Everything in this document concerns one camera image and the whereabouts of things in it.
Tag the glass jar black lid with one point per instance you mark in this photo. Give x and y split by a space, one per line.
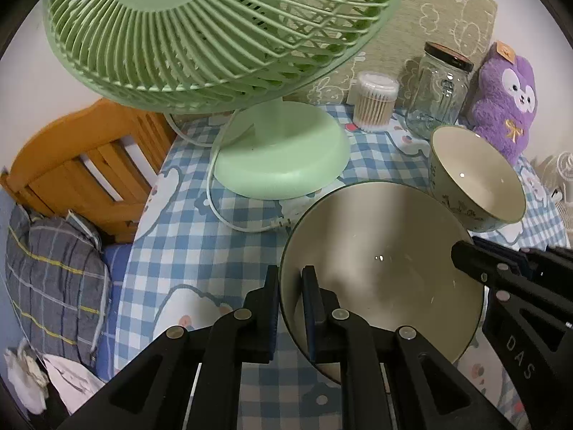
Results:
441 88

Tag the green patterned board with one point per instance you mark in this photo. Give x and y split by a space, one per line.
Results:
466 26

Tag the purple plush bunny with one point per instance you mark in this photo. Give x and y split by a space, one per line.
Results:
505 104

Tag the cotton swab container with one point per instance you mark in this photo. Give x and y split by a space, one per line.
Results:
376 94

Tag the grey plaid pillow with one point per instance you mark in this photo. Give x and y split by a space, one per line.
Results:
58 283

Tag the crumpled white tissue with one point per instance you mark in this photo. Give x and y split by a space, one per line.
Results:
31 374

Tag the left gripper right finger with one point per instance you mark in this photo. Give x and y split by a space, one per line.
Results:
390 379

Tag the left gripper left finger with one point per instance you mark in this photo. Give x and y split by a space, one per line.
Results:
189 379

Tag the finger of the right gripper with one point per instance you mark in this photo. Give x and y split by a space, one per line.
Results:
474 259

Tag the green desk fan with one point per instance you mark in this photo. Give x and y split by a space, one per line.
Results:
243 57

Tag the floral bowl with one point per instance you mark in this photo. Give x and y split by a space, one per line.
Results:
473 180
384 249

